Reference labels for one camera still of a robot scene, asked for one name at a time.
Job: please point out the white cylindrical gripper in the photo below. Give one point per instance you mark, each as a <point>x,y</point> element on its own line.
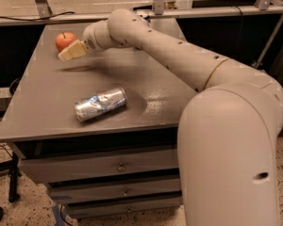
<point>89,40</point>

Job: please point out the red apple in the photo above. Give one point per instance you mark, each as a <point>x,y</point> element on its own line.
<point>64,39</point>

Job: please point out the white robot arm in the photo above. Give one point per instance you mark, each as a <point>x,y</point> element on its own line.
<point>226,134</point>

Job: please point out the crushed silver can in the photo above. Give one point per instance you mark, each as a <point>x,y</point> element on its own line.
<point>100,104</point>

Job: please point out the grey drawer cabinet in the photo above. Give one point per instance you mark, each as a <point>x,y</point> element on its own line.
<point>98,131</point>

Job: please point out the top grey drawer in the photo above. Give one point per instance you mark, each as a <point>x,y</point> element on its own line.
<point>91,165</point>

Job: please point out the grey drawer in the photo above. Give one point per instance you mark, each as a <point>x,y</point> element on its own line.
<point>91,165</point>
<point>127,205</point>
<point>114,190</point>

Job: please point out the black stand leg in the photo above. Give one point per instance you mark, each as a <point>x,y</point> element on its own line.
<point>11,167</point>

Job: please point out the middle grey drawer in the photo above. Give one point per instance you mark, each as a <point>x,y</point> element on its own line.
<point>114,190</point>

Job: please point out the bottom grey drawer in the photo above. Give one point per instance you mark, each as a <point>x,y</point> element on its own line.
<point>127,205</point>

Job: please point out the grey metal rail frame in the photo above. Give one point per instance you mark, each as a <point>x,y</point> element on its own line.
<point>77,11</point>

